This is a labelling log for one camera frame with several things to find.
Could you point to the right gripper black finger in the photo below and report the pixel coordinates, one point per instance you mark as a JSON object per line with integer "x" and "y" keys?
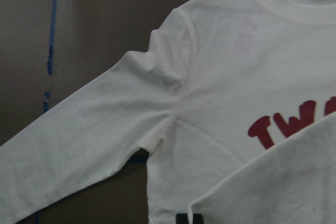
{"x": 182, "y": 218}

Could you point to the cream long-sleeve printed shirt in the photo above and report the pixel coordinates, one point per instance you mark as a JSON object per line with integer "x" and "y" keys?
{"x": 234, "y": 101}

